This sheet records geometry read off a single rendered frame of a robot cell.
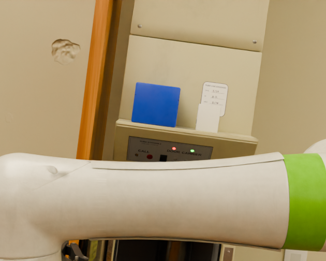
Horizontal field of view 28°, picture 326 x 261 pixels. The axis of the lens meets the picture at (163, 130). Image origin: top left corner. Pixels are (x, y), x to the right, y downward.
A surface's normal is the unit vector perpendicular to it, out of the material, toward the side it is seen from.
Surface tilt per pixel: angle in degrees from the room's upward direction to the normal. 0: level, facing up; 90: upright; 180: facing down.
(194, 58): 90
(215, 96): 90
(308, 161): 30
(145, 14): 90
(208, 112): 90
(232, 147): 135
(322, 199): 77
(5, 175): 56
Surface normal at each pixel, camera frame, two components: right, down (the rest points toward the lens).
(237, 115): 0.02, 0.06
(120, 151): -0.07, 0.74
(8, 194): -0.03, -0.15
